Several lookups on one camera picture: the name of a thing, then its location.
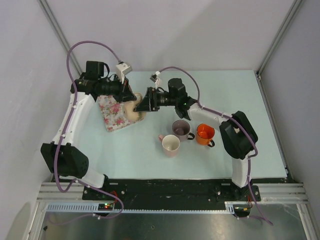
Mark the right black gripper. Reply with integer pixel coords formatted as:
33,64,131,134
133,87,177,113

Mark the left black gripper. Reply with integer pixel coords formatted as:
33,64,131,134
98,74,137,104

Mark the beige mug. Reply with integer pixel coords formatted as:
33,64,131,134
122,92,147,122

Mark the purple mug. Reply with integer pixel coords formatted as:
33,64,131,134
171,120,195,142

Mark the pink mug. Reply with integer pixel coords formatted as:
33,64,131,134
158,134,181,158

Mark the orange mug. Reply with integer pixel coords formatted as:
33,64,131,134
195,123,215,148

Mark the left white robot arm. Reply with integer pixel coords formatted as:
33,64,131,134
40,61,137,200

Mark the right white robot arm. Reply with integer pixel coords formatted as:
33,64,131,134
134,78,258,201

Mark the floral tray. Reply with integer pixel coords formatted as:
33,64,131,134
97,95,144,132

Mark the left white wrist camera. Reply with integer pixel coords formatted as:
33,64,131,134
115,61,133,84

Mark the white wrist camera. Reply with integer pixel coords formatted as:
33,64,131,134
150,71,162,89
115,61,133,84

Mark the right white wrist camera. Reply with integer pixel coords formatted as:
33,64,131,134
150,71,162,89

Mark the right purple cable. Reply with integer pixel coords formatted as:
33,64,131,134
157,66,275,226

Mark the purple cable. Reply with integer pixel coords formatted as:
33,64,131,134
53,40,126,221
157,66,275,226

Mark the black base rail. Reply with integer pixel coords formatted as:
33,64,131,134
51,174,288,211

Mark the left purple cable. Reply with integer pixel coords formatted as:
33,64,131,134
53,40,126,221

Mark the aluminium frame bar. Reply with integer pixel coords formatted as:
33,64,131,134
36,182,84,203

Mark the grey cable duct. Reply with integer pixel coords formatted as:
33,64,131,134
46,202,249,214

